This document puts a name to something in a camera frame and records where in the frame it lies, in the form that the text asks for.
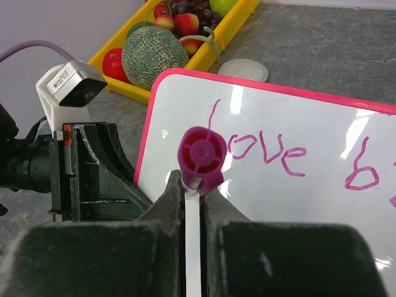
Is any pink framed whiteboard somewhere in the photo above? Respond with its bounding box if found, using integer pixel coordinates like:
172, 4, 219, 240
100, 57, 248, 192
134, 69, 395, 296

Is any white marker purple cap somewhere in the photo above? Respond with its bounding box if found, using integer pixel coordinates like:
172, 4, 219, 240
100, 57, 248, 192
177, 126, 229, 197

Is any green netted melon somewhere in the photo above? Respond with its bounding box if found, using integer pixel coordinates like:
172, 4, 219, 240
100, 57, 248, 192
121, 26, 189, 90

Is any dark green lime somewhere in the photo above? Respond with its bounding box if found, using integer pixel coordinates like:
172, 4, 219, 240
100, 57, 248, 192
126, 21, 153, 39

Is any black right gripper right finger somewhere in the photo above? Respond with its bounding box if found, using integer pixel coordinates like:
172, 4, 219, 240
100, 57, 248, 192
200, 190, 387, 296

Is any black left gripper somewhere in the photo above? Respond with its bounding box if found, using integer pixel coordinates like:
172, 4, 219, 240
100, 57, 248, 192
49, 123, 152, 222

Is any yellow plastic bin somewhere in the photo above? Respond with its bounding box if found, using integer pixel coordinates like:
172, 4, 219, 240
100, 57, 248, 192
88, 1, 259, 103

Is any dark red grape bunch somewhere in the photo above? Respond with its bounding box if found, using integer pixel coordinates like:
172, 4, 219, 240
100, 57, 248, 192
167, 1, 222, 38

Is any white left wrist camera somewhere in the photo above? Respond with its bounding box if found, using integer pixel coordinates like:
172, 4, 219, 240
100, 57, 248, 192
36, 60, 107, 132

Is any light green apple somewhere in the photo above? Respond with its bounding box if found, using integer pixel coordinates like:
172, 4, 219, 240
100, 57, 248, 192
209, 0, 238, 13

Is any red tomato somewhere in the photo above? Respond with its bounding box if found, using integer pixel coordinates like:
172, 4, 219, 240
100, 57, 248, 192
102, 48, 131, 84

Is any white whiteboard eraser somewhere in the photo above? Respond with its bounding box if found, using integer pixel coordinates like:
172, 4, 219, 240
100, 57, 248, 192
217, 59, 269, 82

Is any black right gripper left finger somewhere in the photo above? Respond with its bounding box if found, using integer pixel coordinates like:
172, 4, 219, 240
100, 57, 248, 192
1, 170, 186, 296

